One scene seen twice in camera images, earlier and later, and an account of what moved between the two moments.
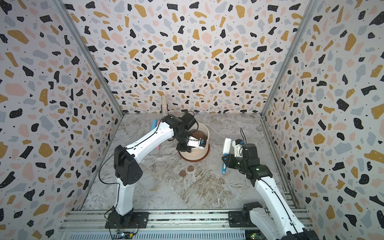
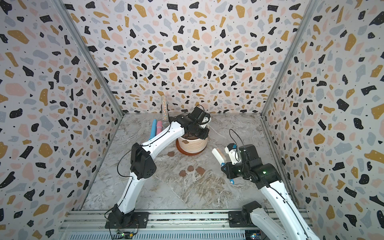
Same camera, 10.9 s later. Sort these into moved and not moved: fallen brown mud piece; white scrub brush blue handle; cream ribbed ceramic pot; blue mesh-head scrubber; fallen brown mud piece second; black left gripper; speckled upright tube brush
Moved: black left gripper; white scrub brush blue handle; cream ribbed ceramic pot
Not moved: fallen brown mud piece second; speckled upright tube brush; fallen brown mud piece; blue mesh-head scrubber
